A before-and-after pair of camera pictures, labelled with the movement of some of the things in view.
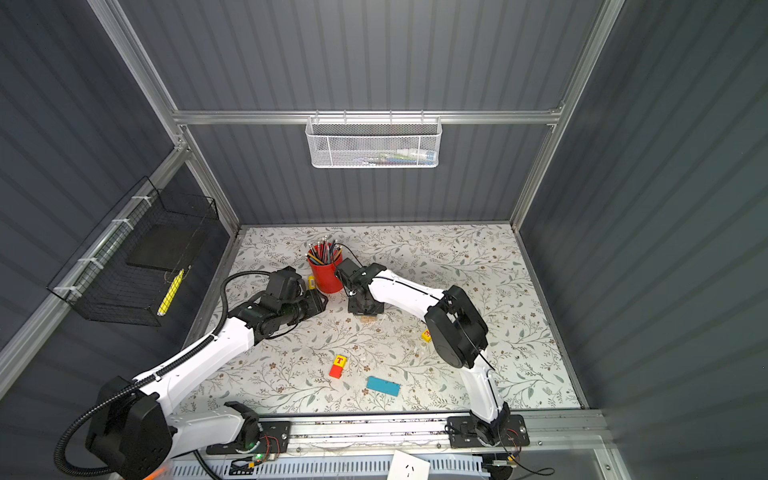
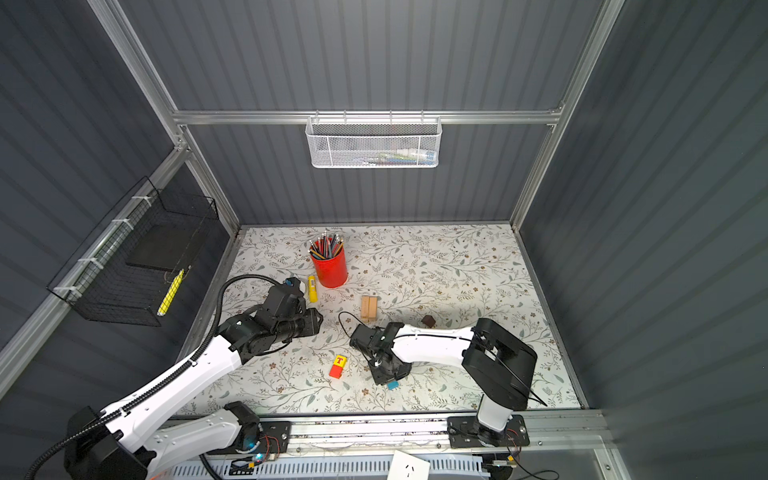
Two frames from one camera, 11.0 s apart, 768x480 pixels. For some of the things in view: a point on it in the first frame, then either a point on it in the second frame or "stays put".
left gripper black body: (306, 305) to (305, 324)
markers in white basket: (405, 157) stays put
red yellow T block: (337, 367) stays put
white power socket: (405, 467) stays put
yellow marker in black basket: (171, 290) stays put
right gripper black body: (358, 309) to (380, 374)
